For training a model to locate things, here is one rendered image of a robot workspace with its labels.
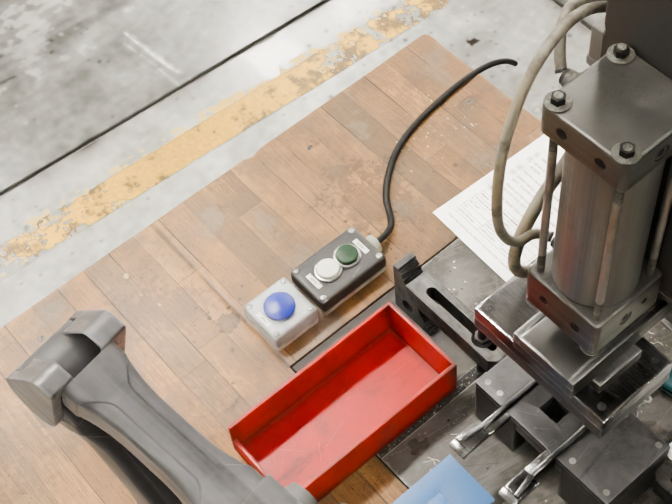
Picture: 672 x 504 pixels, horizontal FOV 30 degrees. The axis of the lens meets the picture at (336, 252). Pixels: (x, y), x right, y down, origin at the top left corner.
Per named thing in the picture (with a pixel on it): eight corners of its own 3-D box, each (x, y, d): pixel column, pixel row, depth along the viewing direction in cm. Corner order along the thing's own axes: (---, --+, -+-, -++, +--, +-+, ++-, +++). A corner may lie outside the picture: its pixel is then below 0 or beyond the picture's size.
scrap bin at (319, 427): (234, 448, 149) (226, 426, 144) (391, 325, 157) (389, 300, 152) (297, 520, 144) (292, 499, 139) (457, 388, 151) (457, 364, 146)
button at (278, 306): (258, 311, 158) (256, 303, 156) (283, 293, 159) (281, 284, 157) (278, 331, 156) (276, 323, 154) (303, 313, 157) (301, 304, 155)
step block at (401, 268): (395, 303, 159) (392, 265, 151) (412, 290, 160) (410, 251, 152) (430, 336, 156) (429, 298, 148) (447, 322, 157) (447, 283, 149)
